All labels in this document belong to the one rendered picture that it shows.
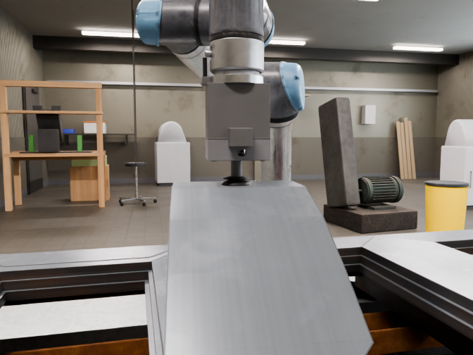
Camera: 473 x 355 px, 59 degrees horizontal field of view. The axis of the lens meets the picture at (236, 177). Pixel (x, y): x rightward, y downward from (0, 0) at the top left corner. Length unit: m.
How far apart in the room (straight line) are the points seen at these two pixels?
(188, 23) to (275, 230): 0.37
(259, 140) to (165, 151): 8.99
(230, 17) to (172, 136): 9.05
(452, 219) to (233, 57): 4.20
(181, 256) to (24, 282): 0.46
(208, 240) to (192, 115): 9.98
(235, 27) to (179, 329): 0.37
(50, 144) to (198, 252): 6.64
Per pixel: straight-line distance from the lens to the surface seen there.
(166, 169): 9.57
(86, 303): 1.17
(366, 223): 5.04
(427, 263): 0.88
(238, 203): 0.52
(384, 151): 12.08
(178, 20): 0.70
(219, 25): 0.58
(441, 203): 4.61
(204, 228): 0.47
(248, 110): 0.56
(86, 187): 7.71
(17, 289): 0.86
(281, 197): 0.54
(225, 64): 0.57
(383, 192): 5.39
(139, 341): 0.86
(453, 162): 7.43
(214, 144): 0.56
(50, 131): 7.04
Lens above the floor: 1.10
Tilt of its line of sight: 5 degrees down
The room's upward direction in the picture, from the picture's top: straight up
